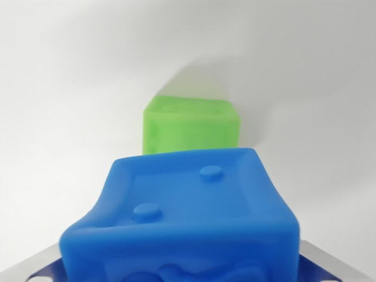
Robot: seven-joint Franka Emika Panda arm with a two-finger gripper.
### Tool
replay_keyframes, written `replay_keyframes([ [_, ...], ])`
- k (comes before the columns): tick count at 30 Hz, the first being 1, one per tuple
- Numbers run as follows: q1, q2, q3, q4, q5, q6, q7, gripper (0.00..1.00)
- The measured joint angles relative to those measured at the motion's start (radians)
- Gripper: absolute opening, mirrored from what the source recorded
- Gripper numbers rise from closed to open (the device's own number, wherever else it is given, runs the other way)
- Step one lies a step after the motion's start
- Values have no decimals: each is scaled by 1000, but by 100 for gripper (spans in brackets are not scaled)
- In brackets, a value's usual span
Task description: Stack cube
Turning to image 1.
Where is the blue embossed cube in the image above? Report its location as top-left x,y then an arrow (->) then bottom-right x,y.
58,147 -> 301,282

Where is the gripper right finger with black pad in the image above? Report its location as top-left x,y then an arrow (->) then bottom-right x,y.
296,239 -> 376,282

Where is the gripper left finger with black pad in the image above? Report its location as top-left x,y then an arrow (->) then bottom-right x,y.
0,242 -> 64,282

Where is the green embossed cube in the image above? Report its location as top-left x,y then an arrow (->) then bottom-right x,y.
142,94 -> 241,156

